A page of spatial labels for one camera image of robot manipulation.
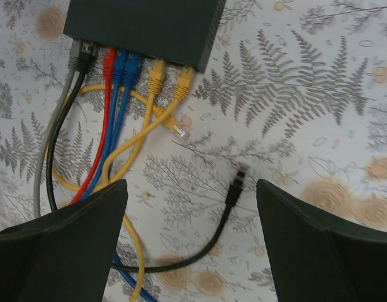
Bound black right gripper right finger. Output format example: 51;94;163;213
256;179;387;301

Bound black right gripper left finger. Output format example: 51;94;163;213
0;179;128;301

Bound blue ethernet cable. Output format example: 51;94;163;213
79;50;128;202
92;52;159;302

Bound red ethernet cable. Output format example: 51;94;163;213
0;46;118;237

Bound black ethernet cable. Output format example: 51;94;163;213
46;40;249;274

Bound yellow ethernet cable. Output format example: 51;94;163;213
45;59;190;191
101;66;196;302

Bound black network switch box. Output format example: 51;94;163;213
63;0;225;73

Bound grey ethernet cable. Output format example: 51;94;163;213
33;40;84;218

